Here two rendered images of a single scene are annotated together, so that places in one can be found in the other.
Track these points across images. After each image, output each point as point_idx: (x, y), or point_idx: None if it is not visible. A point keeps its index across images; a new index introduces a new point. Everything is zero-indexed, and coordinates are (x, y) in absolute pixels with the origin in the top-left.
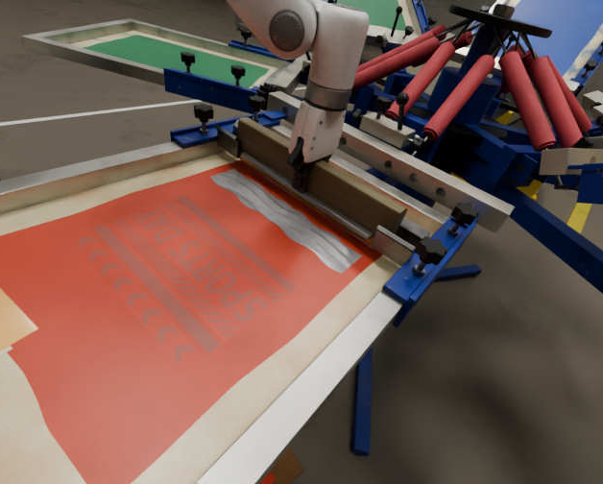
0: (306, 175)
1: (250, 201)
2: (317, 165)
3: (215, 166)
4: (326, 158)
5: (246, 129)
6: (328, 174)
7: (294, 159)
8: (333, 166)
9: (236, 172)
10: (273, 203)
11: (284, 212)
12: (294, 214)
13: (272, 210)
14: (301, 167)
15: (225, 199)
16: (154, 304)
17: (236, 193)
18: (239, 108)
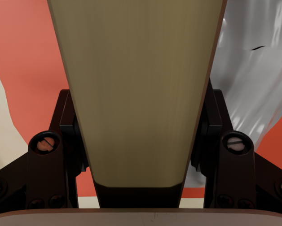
0: (209, 132)
1: (272, 115)
2: (185, 170)
3: (198, 199)
4: (48, 181)
5: None
6: (206, 85)
7: None
8: (100, 128)
9: (185, 181)
10: (240, 84)
11: (258, 35)
12: (253, 7)
13: None
14: (265, 185)
15: None
16: None
17: (257, 143)
18: None
